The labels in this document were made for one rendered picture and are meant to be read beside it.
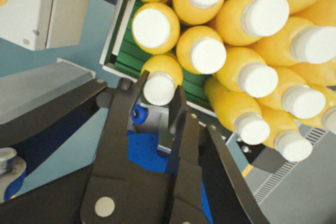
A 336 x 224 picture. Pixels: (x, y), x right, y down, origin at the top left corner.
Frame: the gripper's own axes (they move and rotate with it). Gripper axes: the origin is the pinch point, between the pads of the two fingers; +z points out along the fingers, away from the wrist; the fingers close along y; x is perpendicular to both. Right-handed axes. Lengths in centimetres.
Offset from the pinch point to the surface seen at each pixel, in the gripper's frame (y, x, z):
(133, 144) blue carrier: 0.4, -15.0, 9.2
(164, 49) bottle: -1.4, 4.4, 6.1
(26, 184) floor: -81, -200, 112
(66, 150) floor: -50, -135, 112
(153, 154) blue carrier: 4.7, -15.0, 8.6
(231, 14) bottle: 4.5, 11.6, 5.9
